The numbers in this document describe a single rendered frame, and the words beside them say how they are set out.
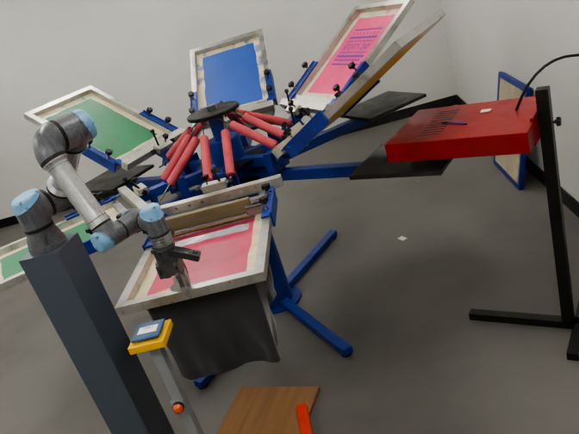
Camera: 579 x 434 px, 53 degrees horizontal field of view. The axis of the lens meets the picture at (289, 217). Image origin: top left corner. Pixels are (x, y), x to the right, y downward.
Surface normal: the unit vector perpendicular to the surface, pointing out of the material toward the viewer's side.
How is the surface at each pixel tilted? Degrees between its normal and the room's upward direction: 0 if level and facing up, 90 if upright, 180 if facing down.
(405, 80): 90
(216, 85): 32
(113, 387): 90
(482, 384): 0
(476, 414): 0
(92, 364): 90
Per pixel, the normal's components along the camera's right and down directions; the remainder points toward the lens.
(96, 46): -0.02, 0.40
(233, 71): -0.25, -0.53
